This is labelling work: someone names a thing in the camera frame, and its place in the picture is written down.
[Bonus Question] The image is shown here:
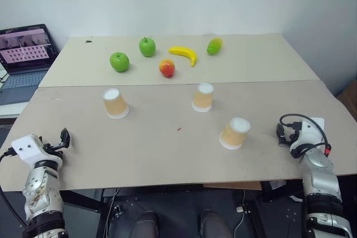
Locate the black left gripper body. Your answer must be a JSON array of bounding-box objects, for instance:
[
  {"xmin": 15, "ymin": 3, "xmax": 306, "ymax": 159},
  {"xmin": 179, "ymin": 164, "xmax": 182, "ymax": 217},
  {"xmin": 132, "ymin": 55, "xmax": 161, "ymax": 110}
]
[{"xmin": 41, "ymin": 142, "xmax": 64, "ymax": 157}]

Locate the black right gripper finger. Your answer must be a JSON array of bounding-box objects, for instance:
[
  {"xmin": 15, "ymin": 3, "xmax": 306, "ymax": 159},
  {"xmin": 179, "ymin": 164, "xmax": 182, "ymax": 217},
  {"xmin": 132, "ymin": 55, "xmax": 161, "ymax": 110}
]
[{"xmin": 276, "ymin": 123, "xmax": 288, "ymax": 147}]

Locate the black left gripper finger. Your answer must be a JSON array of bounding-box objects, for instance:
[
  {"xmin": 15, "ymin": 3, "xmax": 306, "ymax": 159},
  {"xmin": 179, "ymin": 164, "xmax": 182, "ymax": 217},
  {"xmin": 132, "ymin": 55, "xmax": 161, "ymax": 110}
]
[{"xmin": 52, "ymin": 127, "xmax": 72, "ymax": 150}]

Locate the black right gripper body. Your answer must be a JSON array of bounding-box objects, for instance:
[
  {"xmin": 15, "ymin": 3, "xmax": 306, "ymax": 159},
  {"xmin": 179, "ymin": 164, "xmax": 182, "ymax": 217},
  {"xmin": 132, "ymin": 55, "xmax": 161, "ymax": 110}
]
[{"xmin": 284, "ymin": 122, "xmax": 302, "ymax": 143}]

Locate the orange paper cup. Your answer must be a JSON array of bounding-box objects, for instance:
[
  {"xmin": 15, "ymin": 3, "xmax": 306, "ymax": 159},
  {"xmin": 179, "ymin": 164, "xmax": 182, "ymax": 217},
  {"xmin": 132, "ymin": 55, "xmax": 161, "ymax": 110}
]
[
  {"xmin": 102, "ymin": 88, "xmax": 129, "ymax": 119},
  {"xmin": 219, "ymin": 117, "xmax": 251, "ymax": 150},
  {"xmin": 191, "ymin": 82, "xmax": 215, "ymax": 113}
]

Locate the white side desk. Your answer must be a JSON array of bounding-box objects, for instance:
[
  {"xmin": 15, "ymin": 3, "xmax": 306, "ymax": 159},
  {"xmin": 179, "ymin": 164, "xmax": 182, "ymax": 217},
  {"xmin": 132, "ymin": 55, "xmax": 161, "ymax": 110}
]
[{"xmin": 0, "ymin": 105, "xmax": 29, "ymax": 118}]

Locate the brown cardboard box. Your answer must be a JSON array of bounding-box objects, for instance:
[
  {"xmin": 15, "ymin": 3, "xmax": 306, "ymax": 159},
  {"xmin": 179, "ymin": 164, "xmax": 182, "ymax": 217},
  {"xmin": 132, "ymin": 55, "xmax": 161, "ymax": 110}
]
[{"xmin": 336, "ymin": 80, "xmax": 357, "ymax": 123}]

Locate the brown cardboard piece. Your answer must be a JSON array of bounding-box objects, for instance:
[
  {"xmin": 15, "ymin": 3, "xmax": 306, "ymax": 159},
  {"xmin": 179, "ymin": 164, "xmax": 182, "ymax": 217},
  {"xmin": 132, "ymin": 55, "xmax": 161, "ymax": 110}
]
[{"xmin": 202, "ymin": 181, "xmax": 262, "ymax": 191}]

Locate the green toy apple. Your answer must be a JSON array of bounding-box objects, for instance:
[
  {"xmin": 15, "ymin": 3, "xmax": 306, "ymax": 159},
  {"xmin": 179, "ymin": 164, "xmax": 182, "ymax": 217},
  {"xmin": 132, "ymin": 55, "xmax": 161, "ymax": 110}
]
[
  {"xmin": 139, "ymin": 37, "xmax": 156, "ymax": 58},
  {"xmin": 109, "ymin": 52, "xmax": 130, "ymax": 73}
]

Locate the open laptop computer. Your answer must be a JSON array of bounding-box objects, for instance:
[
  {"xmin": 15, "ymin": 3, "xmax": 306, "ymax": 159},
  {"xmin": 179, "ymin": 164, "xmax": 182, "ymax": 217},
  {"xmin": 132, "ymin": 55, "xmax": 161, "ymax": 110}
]
[{"xmin": 0, "ymin": 23, "xmax": 60, "ymax": 106}]

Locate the green yellow toy mango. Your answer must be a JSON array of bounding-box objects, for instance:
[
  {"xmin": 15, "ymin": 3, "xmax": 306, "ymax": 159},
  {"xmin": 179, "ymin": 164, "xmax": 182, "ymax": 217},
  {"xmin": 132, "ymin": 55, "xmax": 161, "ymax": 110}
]
[{"xmin": 206, "ymin": 37, "xmax": 224, "ymax": 56}]

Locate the dark rounded shape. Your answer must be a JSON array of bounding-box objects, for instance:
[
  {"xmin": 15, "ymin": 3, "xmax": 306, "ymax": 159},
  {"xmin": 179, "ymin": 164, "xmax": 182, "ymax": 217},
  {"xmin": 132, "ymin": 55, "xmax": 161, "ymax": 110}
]
[
  {"xmin": 133, "ymin": 211, "xmax": 160, "ymax": 238},
  {"xmin": 198, "ymin": 210, "xmax": 233, "ymax": 238}
]

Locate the red yellow toy peach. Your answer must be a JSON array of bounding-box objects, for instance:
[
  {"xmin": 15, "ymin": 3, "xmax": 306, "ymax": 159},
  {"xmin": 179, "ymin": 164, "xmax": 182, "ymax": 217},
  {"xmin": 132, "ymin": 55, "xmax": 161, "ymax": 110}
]
[{"xmin": 158, "ymin": 59, "xmax": 176, "ymax": 79}]

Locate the yellow toy banana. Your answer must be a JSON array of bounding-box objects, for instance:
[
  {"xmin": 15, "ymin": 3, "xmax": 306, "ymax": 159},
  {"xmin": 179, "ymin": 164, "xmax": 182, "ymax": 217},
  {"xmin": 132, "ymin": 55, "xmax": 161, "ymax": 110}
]
[{"xmin": 167, "ymin": 46, "xmax": 198, "ymax": 67}]

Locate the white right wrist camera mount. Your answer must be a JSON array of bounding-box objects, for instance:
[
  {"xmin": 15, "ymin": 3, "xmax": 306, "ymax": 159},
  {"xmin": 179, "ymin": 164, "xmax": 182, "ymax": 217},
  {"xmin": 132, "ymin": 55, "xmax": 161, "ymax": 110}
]
[{"xmin": 290, "ymin": 117, "xmax": 326, "ymax": 153}]

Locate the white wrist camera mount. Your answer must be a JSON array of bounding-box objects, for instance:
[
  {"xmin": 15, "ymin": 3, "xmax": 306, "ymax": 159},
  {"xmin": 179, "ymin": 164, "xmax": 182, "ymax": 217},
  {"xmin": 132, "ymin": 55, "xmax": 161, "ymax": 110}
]
[
  {"xmin": 290, "ymin": 117, "xmax": 326, "ymax": 153},
  {"xmin": 11, "ymin": 134, "xmax": 64, "ymax": 171}
]

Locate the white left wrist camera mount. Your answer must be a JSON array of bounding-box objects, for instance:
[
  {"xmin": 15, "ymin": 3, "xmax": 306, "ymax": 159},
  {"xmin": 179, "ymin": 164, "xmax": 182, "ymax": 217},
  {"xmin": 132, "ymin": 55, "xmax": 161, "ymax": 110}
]
[{"xmin": 11, "ymin": 134, "xmax": 64, "ymax": 171}]

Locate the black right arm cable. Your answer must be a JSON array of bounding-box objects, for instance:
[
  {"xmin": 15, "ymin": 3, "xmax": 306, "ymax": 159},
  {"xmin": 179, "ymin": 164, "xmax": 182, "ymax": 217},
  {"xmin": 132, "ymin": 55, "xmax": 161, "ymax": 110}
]
[{"xmin": 279, "ymin": 113, "xmax": 333, "ymax": 157}]

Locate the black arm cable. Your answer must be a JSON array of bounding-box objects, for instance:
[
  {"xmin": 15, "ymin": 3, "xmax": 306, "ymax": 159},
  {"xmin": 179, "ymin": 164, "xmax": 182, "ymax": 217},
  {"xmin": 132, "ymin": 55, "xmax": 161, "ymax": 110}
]
[
  {"xmin": 279, "ymin": 113, "xmax": 333, "ymax": 157},
  {"xmin": 0, "ymin": 147, "xmax": 28, "ymax": 232}
]

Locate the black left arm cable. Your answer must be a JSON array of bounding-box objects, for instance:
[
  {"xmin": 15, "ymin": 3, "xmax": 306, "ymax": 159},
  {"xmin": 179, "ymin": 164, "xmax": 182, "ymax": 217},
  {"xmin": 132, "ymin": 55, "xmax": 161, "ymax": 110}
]
[{"xmin": 0, "ymin": 147, "xmax": 28, "ymax": 232}]

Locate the white cable with plug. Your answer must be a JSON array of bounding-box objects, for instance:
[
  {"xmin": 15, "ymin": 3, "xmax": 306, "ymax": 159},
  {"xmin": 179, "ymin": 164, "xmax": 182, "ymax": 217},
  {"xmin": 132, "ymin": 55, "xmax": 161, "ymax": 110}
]
[{"xmin": 233, "ymin": 206, "xmax": 253, "ymax": 238}]

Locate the thin black cable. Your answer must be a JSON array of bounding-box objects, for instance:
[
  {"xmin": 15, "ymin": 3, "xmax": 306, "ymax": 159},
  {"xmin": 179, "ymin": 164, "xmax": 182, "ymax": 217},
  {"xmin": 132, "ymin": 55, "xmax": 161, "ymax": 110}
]
[{"xmin": 107, "ymin": 187, "xmax": 123, "ymax": 238}]

